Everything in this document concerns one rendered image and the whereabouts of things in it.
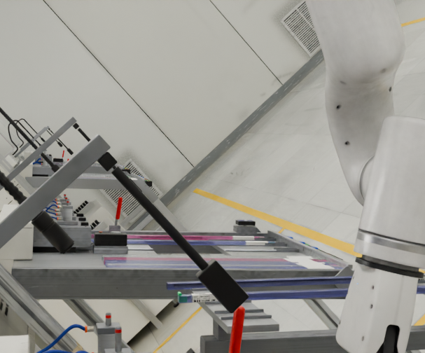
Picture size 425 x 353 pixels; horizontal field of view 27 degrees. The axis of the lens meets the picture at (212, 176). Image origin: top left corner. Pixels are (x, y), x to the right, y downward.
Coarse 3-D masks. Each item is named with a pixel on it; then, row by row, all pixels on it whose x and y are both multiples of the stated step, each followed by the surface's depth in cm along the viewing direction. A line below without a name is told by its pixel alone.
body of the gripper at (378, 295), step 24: (360, 264) 98; (360, 288) 96; (384, 288) 92; (408, 288) 92; (360, 312) 94; (384, 312) 91; (408, 312) 92; (336, 336) 100; (360, 336) 93; (384, 336) 91; (408, 336) 92
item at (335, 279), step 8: (240, 280) 142; (248, 280) 142; (256, 280) 143; (264, 280) 143; (272, 280) 143; (280, 280) 143; (288, 280) 144; (296, 280) 144; (304, 280) 144; (312, 280) 145; (320, 280) 145; (328, 280) 145; (336, 280) 145; (344, 280) 146; (168, 288) 140; (176, 288) 140; (184, 288) 140; (192, 288) 140
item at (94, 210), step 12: (0, 120) 723; (12, 132) 725; (36, 132) 720; (48, 132) 699; (60, 144) 701; (48, 156) 695; (0, 168) 657; (96, 168) 671; (120, 168) 671; (12, 180) 659; (24, 192) 662; (84, 204) 721; (96, 204) 708; (96, 216) 673; (108, 216) 675; (132, 216) 749; (120, 228) 678
